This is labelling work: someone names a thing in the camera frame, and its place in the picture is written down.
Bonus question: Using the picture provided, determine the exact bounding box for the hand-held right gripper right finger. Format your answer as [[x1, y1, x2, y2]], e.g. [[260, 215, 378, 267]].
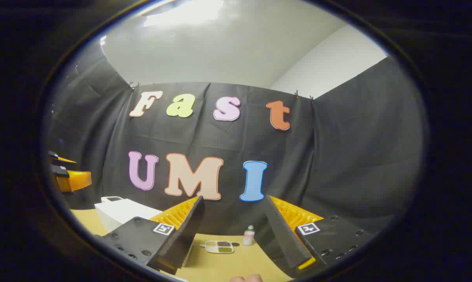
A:
[[263, 195, 374, 277]]

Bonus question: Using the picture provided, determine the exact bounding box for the white microwave oven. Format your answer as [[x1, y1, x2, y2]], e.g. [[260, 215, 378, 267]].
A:
[[95, 200, 193, 268]]

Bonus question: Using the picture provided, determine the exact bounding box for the small clear pink-label bottle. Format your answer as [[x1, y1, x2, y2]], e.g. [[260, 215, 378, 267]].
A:
[[242, 225, 256, 246]]

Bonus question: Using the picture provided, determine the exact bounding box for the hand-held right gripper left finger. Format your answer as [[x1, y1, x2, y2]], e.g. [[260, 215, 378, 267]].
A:
[[102, 196, 205, 275]]

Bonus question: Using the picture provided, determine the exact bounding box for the divided white food plate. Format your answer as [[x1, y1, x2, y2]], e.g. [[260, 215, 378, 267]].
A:
[[199, 240, 235, 254]]

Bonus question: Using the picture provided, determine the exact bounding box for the black backdrop cloth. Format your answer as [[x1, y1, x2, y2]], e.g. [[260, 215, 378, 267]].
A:
[[44, 37, 426, 275]]

